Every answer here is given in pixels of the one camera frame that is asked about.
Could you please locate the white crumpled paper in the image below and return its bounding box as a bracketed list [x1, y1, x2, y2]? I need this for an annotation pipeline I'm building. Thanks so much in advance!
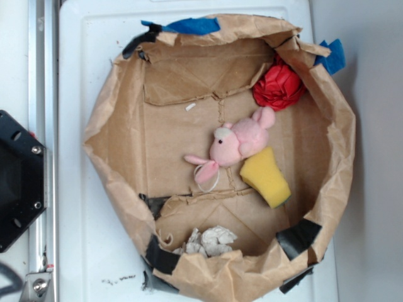
[173, 226, 237, 258]

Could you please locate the aluminium frame rail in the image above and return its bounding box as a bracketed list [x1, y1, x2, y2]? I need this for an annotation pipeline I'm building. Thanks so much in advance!
[28, 1, 61, 301]

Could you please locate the blue tape strip top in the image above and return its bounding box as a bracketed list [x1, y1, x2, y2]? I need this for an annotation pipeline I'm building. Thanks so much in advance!
[141, 18, 220, 35]

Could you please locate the red crumpled paper ball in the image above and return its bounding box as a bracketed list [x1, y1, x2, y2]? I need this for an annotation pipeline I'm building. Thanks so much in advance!
[253, 53, 306, 111]

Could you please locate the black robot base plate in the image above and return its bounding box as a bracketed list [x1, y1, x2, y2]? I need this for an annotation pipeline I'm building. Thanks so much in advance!
[0, 110, 45, 253]

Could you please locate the brown paper bag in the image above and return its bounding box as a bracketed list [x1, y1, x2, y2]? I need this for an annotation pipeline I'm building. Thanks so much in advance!
[84, 14, 356, 301]

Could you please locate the metal corner bracket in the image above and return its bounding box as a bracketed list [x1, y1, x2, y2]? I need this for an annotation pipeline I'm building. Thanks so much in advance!
[19, 272, 54, 302]

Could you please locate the blue tape piece right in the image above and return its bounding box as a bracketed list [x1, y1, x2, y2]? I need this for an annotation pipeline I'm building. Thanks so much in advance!
[314, 39, 346, 76]

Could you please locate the small white paper scrap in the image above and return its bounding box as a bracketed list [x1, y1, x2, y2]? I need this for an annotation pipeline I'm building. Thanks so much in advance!
[185, 103, 196, 112]

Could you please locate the grey braided cable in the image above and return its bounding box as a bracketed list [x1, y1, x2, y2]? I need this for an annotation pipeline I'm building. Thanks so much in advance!
[0, 261, 21, 294]

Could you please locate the yellow sponge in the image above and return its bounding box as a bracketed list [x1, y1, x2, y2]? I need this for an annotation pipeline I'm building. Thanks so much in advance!
[240, 147, 292, 208]

